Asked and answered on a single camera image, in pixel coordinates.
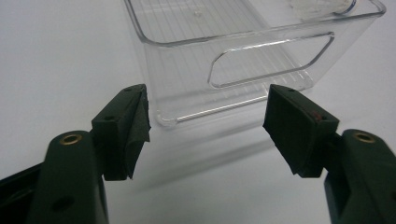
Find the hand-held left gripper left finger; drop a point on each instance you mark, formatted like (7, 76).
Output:
(124, 133)

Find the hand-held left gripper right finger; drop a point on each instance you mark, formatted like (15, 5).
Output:
(295, 130)

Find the clear plastic container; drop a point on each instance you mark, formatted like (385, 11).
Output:
(218, 56)

